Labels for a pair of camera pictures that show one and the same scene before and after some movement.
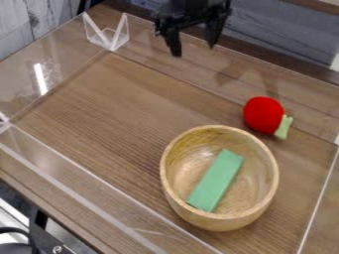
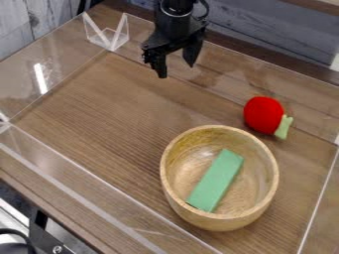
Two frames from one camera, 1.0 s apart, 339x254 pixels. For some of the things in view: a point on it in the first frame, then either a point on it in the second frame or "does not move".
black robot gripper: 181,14 -> 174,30
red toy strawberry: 264,115 does not move
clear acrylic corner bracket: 109,38 does not move
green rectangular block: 216,182 does not move
